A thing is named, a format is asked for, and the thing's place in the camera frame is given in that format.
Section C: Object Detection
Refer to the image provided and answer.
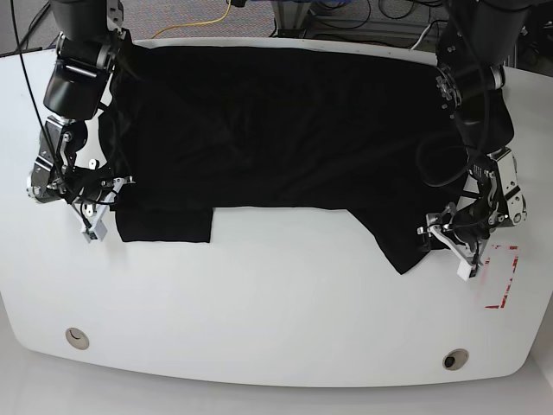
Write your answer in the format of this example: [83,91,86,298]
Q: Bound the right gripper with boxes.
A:
[71,176,135,225]

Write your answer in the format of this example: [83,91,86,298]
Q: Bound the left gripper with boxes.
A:
[416,202,497,268]

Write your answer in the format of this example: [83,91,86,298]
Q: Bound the black t-shirt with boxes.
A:
[108,43,468,274]

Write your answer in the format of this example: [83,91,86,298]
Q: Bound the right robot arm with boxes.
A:
[27,1,132,239]

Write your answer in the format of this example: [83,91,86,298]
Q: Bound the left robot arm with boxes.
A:
[416,1,536,280]

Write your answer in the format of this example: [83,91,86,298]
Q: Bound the red tape rectangle marking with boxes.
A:
[480,245,520,310]

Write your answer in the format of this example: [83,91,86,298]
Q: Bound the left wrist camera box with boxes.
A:
[456,261,478,281]

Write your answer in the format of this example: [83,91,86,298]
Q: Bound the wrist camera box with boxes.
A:
[456,261,478,281]
[81,221,107,242]

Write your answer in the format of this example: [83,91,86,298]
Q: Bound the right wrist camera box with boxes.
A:
[81,221,107,242]

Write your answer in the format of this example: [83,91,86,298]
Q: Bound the right table cable grommet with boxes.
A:
[442,348,469,371]

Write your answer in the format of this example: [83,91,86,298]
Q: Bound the table cable grommet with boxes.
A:
[65,328,90,350]
[442,348,469,371]

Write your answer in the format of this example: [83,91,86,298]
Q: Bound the left table cable grommet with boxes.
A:
[65,328,90,350]

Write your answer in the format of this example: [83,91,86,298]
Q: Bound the white cable on floor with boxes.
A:
[409,23,433,51]

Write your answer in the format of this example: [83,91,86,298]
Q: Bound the yellow cable on floor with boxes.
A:
[151,0,232,40]

